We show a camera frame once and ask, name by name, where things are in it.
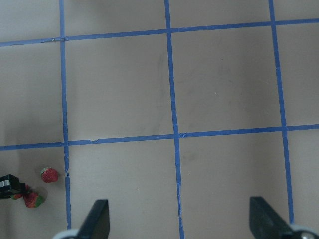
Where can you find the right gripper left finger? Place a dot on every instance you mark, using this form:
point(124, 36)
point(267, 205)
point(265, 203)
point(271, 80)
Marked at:
point(97, 223)

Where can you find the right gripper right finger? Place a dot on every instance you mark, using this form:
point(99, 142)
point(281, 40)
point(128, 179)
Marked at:
point(265, 222)

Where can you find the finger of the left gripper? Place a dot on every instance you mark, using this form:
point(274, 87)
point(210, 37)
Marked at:
point(10, 186)

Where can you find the red strawberry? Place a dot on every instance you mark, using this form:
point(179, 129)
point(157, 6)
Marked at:
point(20, 195)
point(33, 200)
point(49, 175)

